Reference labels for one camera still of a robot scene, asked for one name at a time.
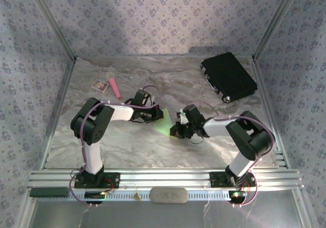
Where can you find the light green paper sheet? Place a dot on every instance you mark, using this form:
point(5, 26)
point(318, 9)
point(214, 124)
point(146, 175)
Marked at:
point(163, 125)

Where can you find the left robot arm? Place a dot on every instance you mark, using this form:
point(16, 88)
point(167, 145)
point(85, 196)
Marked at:
point(93, 159)

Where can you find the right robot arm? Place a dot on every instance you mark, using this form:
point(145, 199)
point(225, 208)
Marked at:
point(240, 164)

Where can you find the pink toy microphone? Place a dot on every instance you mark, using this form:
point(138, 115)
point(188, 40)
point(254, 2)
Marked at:
point(115, 86)

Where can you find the small card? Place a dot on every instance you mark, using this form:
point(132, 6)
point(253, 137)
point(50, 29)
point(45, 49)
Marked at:
point(100, 85)

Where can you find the grey oval stone pad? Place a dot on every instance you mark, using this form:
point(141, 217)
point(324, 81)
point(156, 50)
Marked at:
point(169, 195)

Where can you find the black ribbed hard case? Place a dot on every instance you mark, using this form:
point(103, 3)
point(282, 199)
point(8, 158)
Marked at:
point(229, 75)

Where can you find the small circuit board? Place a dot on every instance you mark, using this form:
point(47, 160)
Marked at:
point(94, 195)
point(238, 194)

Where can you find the black flat bar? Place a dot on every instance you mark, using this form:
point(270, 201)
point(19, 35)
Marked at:
point(49, 192)

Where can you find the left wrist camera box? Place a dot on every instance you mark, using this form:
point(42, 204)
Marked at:
point(141, 98)

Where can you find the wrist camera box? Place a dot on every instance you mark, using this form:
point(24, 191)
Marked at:
point(192, 113)
point(141, 98)

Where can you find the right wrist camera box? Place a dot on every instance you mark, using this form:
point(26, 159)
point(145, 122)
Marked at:
point(192, 113)

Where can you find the aluminium mounting rail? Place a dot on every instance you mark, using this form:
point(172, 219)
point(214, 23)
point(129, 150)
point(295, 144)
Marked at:
point(165, 178)

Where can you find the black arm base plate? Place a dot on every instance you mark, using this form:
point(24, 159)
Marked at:
point(112, 181)
point(217, 179)

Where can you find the aluminium side rail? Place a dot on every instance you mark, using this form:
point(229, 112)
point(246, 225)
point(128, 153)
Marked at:
point(266, 98)
point(57, 116)

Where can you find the aluminium frame post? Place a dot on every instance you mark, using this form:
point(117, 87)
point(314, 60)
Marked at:
point(51, 19)
point(277, 19)

